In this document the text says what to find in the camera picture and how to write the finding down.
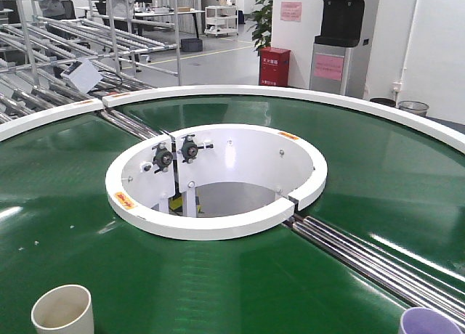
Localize beige plastic cup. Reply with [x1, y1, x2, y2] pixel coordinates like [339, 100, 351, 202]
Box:
[31, 285, 94, 333]

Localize purple plastic cup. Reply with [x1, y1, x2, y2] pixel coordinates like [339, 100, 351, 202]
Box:
[398, 307, 462, 334]

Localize steel conveyor rollers left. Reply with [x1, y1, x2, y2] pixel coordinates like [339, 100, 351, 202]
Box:
[97, 108, 160, 140]

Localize steel conveyor rollers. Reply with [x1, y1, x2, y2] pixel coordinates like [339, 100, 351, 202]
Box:
[284, 214, 464, 330]
[97, 108, 160, 140]

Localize green circular conveyor belt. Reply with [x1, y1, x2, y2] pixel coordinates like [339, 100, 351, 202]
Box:
[1, 95, 464, 333]

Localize black waste bin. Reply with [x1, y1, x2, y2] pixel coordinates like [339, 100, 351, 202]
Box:
[370, 97, 397, 108]

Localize white outer conveyor rim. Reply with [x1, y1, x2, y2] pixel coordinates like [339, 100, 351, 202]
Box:
[1, 85, 464, 152]

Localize steel conveyor rollers right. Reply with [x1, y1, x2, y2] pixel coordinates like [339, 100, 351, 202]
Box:
[284, 214, 464, 330]

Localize red fire extinguisher cabinet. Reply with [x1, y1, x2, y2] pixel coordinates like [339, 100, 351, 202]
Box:
[259, 47, 291, 87]

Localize black storage crate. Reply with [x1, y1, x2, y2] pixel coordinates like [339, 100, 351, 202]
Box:
[180, 38, 203, 52]

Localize black water dispenser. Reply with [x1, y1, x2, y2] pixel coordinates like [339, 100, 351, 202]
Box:
[310, 0, 365, 95]

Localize white rolling cart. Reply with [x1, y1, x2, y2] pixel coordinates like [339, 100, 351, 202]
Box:
[204, 5, 238, 37]

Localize green potted plant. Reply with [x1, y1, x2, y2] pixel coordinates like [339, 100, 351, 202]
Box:
[251, 0, 273, 54]

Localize white control box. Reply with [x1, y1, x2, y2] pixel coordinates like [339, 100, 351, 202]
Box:
[61, 57, 102, 93]

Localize metal roller rack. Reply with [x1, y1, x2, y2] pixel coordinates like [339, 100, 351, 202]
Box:
[1, 0, 179, 123]

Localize white inner conveyor ring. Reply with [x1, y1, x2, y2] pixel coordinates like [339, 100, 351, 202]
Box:
[105, 123, 328, 242]

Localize right black bearing mount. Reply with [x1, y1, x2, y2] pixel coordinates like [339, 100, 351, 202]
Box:
[181, 135, 198, 163]

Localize black bearing mount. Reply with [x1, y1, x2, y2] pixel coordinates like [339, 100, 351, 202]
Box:
[181, 135, 198, 163]
[153, 142, 174, 174]

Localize left black bearing mount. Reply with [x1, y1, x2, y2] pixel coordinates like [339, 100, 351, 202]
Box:
[153, 142, 174, 174]

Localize pink wall notice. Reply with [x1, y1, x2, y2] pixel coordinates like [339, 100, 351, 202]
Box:
[280, 1, 302, 22]

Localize wire mesh waste bin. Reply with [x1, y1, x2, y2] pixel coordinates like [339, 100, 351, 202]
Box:
[398, 100, 429, 117]

